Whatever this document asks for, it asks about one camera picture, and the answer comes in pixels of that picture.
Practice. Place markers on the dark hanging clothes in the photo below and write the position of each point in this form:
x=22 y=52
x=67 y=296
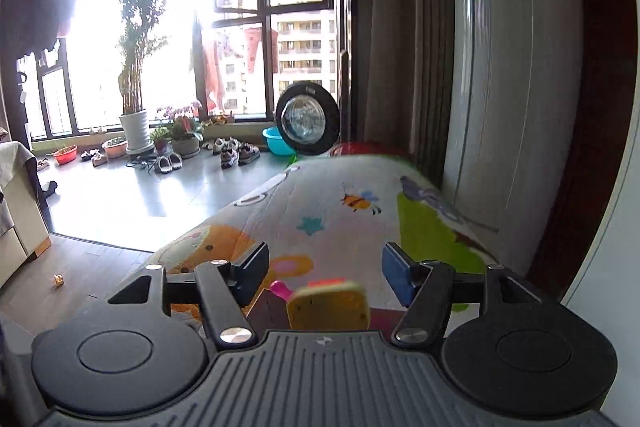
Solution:
x=40 y=17

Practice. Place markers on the tall green plant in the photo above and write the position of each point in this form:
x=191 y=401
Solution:
x=137 y=32

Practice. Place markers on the small green potted plant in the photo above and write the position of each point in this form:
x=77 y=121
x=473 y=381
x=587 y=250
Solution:
x=159 y=139

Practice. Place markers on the yellow toy sandwich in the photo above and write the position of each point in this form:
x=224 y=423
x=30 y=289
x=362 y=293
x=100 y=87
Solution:
x=325 y=307

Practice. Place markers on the pink flowering plant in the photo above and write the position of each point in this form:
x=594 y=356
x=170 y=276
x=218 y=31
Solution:
x=182 y=124

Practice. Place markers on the tall grey appliance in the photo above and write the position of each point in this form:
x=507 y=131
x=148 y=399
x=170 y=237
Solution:
x=515 y=82

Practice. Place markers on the red hanging cloth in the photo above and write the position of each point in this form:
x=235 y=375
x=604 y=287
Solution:
x=214 y=72
x=254 y=49

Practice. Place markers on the brown curtain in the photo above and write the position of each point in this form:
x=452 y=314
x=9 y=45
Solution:
x=400 y=32

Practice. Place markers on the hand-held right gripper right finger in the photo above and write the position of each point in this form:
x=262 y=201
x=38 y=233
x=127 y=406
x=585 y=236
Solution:
x=395 y=274

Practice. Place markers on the orange flower pot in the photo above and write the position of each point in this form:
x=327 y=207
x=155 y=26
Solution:
x=66 y=155

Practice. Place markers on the beige sofa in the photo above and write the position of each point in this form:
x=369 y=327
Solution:
x=17 y=217

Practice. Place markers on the blue plastic basin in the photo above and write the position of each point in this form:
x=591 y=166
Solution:
x=275 y=142

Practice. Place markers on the round washing machine door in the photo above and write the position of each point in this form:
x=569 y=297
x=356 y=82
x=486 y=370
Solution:
x=305 y=119

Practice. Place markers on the small yellow cube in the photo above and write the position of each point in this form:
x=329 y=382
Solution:
x=59 y=280

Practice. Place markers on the pink flower pot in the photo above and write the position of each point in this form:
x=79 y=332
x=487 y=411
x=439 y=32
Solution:
x=115 y=149

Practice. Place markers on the pink toy piece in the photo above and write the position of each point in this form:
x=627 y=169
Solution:
x=281 y=291

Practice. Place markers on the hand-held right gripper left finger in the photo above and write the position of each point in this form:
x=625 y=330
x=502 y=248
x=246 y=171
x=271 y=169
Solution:
x=252 y=272

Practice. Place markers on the red plastic basin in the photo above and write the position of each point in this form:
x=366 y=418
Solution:
x=360 y=149

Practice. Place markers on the grey slipper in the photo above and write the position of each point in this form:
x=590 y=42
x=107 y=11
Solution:
x=162 y=164
x=176 y=161

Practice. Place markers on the dark sneaker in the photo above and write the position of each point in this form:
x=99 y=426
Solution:
x=229 y=158
x=248 y=152

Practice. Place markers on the white shoe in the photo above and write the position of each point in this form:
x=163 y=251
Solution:
x=220 y=145

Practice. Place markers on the white plant pot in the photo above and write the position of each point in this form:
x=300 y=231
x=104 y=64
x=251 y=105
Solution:
x=135 y=132

